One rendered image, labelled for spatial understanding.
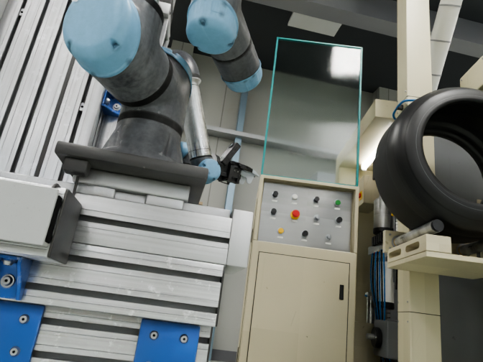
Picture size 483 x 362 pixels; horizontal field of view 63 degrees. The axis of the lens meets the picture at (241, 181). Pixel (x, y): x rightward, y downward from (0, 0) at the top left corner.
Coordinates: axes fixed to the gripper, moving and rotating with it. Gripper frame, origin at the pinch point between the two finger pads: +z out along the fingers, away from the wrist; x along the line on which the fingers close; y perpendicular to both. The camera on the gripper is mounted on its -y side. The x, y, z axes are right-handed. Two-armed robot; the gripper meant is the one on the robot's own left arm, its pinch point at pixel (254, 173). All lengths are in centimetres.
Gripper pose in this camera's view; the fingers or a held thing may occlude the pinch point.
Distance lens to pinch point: 160.1
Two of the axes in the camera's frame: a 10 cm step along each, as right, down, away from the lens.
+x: 5.7, -0.6, -8.2
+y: -2.0, 9.6, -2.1
